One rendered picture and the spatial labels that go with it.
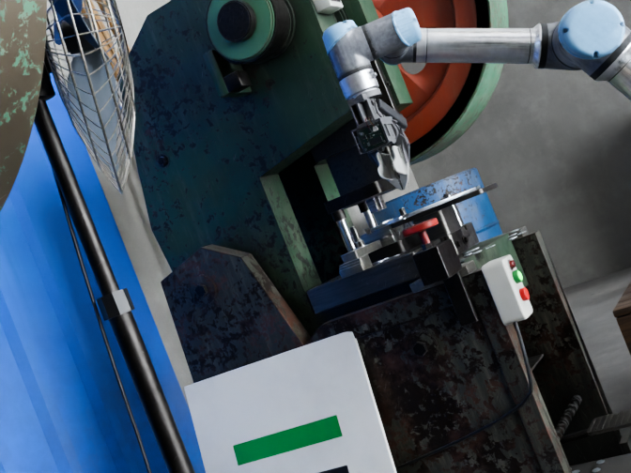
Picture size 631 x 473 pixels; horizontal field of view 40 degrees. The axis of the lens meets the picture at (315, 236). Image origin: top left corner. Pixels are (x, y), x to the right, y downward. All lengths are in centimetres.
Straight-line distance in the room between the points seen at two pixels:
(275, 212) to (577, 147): 349
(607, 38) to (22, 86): 119
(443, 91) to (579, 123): 298
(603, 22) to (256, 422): 120
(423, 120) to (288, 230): 57
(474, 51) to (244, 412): 101
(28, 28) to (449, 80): 168
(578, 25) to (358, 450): 103
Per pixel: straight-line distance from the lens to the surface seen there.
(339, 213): 215
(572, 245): 550
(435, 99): 248
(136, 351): 153
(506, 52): 194
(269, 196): 213
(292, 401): 210
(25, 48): 94
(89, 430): 280
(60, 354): 279
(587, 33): 180
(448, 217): 213
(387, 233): 213
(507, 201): 554
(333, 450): 206
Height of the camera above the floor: 79
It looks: 1 degrees up
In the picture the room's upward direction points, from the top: 22 degrees counter-clockwise
